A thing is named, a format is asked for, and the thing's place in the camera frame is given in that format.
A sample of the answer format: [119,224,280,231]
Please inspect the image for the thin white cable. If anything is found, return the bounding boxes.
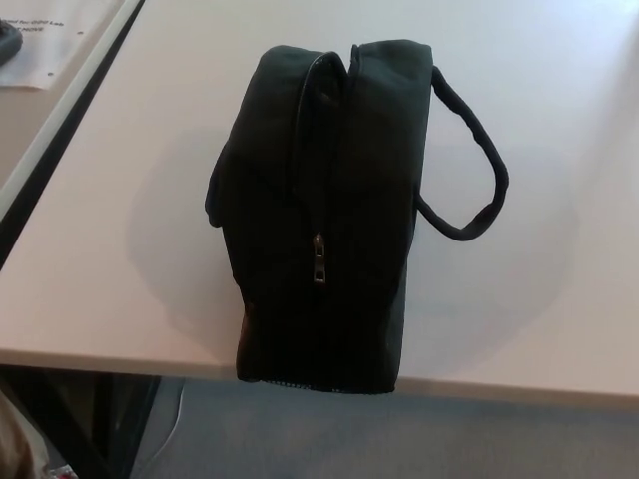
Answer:
[149,378,184,465]

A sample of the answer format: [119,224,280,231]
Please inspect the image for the dark grey rounded object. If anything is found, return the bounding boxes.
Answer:
[0,19,24,66]

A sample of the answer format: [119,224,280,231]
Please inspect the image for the white printed paper sheet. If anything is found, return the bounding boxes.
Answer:
[0,0,136,92]

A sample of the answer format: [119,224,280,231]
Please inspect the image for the black fabric lunch bag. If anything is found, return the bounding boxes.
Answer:
[203,42,511,395]

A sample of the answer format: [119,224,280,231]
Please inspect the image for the black metal desk leg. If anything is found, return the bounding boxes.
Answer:
[92,371,162,479]

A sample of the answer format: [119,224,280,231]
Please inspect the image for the black diagonal frame bar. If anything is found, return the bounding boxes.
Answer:
[0,366,109,479]

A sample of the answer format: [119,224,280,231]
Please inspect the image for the beige fabric cloth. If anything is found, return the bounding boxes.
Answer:
[0,391,51,479]

